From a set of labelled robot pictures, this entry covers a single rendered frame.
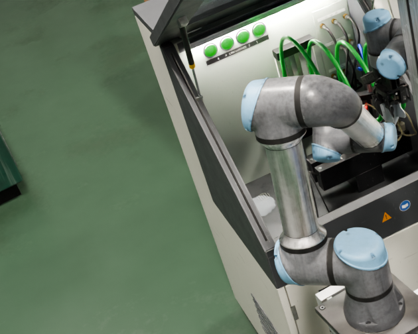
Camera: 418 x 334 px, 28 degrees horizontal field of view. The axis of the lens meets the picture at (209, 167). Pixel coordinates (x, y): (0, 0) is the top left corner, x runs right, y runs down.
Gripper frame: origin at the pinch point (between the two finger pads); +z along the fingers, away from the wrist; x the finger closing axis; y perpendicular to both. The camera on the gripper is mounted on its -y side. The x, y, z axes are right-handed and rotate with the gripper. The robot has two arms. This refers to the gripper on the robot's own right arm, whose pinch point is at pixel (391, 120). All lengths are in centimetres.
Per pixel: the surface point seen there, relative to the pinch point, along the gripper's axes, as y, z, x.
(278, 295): -3, 45, -47
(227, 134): -57, 16, -35
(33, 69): -442, 121, -83
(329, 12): -57, -12, 12
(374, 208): -3.1, 29.6, -9.5
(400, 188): -3.1, 26.9, 0.2
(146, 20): -72, -29, -46
